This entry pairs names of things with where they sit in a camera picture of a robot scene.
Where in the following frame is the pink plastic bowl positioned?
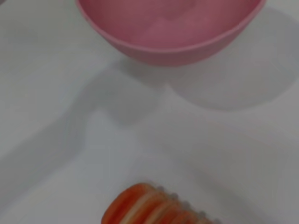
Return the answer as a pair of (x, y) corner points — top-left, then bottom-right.
(75, 0), (267, 67)

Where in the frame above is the orange ridged bread loaf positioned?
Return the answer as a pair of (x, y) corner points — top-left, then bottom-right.
(100, 182), (221, 224)

